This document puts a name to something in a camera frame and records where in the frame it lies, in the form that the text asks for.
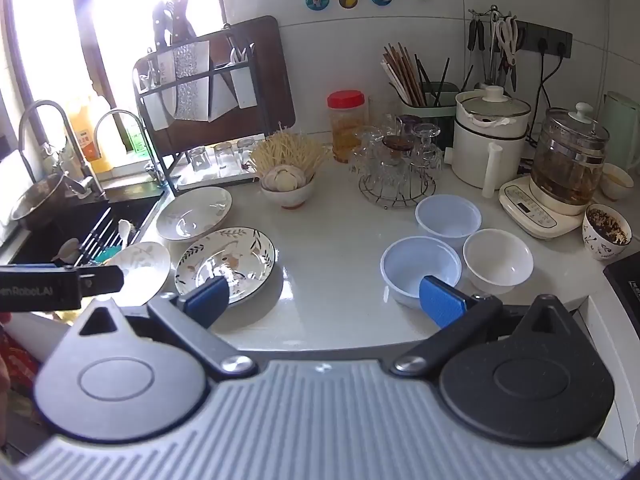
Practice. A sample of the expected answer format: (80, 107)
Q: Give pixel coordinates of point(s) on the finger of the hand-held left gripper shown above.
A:
(102, 280)

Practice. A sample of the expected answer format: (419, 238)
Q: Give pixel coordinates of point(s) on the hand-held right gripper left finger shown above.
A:
(207, 297)

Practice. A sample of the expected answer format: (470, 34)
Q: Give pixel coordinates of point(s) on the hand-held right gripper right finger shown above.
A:
(440, 302)

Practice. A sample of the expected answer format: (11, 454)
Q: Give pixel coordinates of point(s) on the white leaf-print plate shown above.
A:
(145, 267)
(195, 215)

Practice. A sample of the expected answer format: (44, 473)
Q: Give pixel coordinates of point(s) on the pale blue plastic bowl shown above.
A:
(447, 215)
(410, 265)

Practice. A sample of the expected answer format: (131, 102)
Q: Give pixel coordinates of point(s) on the dark-rimmed leaf-print plate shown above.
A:
(235, 255)

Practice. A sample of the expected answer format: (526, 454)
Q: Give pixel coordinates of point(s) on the white ceramic bowl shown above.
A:
(497, 260)

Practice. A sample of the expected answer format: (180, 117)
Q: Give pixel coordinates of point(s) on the black sink drying rack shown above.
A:
(97, 240)

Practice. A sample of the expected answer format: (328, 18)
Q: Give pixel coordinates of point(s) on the black kitchen sink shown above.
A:
(60, 230)

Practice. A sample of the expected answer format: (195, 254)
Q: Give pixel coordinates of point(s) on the red patterned cloth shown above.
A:
(17, 360)

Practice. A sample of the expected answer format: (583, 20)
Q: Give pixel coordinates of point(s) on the steel pot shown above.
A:
(35, 205)

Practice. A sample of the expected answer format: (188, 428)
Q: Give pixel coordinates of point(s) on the white drain tray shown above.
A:
(210, 180)

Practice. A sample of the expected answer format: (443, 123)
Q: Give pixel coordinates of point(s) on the tall steel faucet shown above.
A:
(75, 160)

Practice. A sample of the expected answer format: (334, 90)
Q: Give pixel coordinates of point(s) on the white brown-rimmed bowl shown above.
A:
(287, 199)

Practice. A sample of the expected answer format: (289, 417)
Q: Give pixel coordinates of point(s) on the curved steel faucet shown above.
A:
(155, 160)

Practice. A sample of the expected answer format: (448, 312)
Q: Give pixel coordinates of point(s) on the drinking glass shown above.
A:
(245, 152)
(198, 159)
(224, 155)

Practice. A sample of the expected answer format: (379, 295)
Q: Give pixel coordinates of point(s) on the garlic bulbs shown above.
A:
(282, 177)

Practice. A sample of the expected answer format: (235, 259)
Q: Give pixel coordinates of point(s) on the orange detergent bottle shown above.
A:
(90, 135)

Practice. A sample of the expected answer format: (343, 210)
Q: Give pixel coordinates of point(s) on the white electric cooking pot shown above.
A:
(475, 155)

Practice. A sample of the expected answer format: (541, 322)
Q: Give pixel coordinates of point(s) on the cluster of glass cups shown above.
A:
(395, 155)

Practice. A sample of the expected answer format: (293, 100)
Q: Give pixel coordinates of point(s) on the bundle of dry noodles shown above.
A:
(285, 152)

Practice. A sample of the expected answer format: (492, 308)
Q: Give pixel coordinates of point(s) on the leaf-print ceramic cup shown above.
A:
(602, 245)

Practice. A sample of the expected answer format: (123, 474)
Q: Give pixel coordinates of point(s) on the black knife rack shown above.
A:
(141, 110)

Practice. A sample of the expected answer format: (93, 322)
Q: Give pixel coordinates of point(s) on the black induction cooktop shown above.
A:
(625, 280)

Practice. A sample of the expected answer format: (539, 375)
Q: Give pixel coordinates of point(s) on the glass kettle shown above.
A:
(567, 160)

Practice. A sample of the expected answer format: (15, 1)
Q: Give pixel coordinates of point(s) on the red-lidded clear jar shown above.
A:
(345, 130)

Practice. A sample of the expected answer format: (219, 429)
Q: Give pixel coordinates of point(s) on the green chopstick holder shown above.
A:
(427, 99)

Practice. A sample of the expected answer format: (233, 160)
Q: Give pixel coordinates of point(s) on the small white bowl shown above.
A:
(617, 182)

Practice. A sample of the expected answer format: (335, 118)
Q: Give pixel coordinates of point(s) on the patterned cleaver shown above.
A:
(190, 80)

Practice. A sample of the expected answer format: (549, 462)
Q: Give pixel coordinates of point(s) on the bundle of chopsticks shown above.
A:
(400, 72)

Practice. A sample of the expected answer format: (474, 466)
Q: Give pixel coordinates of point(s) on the kitchen scissors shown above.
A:
(507, 35)

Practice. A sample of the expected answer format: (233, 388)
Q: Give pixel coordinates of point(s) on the black wall outlet strip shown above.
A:
(550, 39)

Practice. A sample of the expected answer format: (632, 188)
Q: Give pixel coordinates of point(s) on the metal wall hook rack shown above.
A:
(492, 11)

